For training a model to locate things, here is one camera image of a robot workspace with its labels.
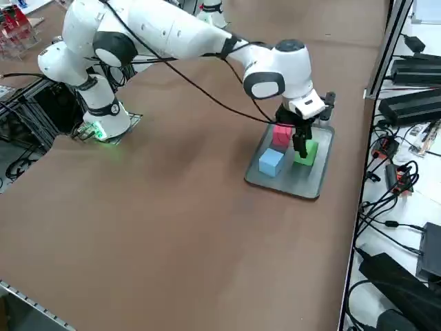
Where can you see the black flat box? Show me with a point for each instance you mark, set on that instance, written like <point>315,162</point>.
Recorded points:
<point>430,250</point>

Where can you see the large black case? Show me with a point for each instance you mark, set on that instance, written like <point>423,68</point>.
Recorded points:
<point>396,286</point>

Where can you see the gray metal tray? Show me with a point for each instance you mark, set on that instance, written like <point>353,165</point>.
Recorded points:
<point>310,182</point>

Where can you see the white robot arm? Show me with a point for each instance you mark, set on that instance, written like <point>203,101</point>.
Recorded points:
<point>217,17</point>
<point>172,31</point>

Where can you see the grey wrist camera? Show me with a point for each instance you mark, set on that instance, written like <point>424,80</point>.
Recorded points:
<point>325,117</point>

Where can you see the black frame stand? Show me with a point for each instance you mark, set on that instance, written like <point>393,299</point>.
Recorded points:
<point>38,113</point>

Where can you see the blue square foam block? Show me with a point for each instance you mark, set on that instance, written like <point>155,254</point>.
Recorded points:
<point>270,162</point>

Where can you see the small black power adapter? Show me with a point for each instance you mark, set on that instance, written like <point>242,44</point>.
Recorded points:
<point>415,43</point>

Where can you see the long black power supply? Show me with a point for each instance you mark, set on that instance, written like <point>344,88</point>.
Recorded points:
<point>417,70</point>
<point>410,107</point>

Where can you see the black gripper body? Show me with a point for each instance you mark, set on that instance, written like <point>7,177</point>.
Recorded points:
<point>291,119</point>

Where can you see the red square foam block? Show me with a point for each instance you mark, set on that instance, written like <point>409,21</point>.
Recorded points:
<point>280,136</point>

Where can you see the printed paper cards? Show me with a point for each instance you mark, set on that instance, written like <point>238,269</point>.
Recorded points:
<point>425,138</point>

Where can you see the clear shelf with red packets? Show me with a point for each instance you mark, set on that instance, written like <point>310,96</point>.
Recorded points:
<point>15,34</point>

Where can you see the red black plug connector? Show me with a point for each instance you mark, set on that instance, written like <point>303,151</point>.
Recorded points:
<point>403,184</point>

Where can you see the green square foam block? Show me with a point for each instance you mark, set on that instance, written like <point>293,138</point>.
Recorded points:
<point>310,155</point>

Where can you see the grey aluminium rail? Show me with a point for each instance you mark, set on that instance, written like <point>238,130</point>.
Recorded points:
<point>27,300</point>

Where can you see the white panel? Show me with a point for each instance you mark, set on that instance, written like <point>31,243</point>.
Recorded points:
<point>427,10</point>

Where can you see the aluminium frame post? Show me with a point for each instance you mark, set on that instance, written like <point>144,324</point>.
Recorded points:
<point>387,51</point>

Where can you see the black red adapter hub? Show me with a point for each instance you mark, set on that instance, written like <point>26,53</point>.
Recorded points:
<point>384,148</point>

